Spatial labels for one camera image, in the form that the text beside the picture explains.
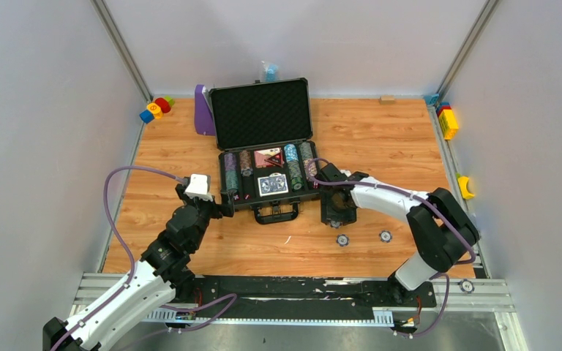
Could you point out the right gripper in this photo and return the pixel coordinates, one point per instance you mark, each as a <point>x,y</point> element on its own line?
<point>346,218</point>

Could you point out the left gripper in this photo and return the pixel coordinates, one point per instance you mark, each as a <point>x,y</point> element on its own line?
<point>208,207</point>

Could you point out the teal poker chip stack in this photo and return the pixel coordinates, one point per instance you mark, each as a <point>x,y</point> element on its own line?
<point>232,181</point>

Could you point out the blue playing card deck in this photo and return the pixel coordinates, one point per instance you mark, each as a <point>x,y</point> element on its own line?
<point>268,186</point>

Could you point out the red playing card deck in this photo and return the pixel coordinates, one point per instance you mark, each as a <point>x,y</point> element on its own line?
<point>260,155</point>

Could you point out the red triangular card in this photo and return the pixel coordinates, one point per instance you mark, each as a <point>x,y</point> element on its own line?
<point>274,160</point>

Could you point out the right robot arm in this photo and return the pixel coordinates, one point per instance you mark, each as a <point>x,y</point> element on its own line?
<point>442,231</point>

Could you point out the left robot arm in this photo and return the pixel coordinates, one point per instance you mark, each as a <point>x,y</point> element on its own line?
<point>157,277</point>

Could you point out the black poker set case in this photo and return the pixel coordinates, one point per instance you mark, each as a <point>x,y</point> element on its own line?
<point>260,116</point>

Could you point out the loose chip front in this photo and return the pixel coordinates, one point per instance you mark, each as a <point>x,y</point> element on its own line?
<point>342,240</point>

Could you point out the pink white poker chip stack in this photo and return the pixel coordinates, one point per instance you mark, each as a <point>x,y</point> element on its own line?
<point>310,168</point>

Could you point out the purple poker chip stack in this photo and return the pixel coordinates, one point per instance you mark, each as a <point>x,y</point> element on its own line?
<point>230,162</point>

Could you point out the brown poker chip stack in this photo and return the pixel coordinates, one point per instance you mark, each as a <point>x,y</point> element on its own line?
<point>245,161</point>

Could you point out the dark green poker chip stack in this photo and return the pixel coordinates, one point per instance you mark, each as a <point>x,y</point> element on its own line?
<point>306,152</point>

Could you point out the light blue poker chip stack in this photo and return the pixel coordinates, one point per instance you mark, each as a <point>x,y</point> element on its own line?
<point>291,154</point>

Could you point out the purple stand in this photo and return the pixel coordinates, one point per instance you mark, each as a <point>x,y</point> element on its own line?
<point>203,117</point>

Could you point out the small wooden block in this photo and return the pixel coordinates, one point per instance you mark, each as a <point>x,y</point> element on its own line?
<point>387,99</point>

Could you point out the coloured toy cylinders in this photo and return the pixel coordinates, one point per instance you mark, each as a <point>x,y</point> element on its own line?
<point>157,109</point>

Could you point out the yellow curved toy piece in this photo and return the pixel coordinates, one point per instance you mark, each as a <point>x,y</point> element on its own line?
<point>464,184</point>

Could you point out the light blue bottle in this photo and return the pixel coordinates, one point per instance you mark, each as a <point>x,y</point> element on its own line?
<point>270,72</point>

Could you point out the yellow red toy brick block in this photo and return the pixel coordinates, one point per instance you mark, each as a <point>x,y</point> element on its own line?
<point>447,121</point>

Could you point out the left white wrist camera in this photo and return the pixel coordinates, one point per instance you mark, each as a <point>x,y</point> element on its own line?
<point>199,187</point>

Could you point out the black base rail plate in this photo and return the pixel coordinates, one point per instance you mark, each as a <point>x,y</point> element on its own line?
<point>372,292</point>

